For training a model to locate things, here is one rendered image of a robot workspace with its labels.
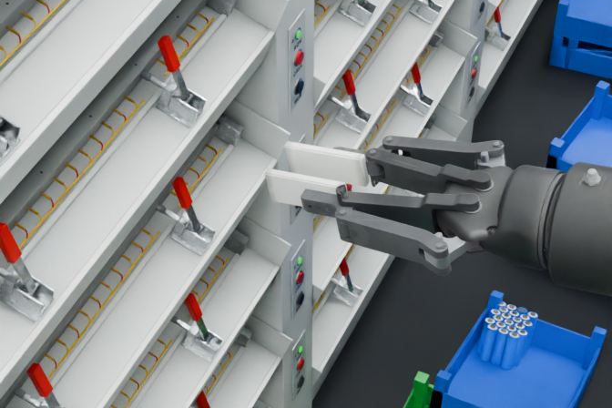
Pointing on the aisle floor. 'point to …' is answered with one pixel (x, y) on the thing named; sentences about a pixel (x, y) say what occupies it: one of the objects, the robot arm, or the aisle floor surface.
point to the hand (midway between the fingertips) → (316, 177)
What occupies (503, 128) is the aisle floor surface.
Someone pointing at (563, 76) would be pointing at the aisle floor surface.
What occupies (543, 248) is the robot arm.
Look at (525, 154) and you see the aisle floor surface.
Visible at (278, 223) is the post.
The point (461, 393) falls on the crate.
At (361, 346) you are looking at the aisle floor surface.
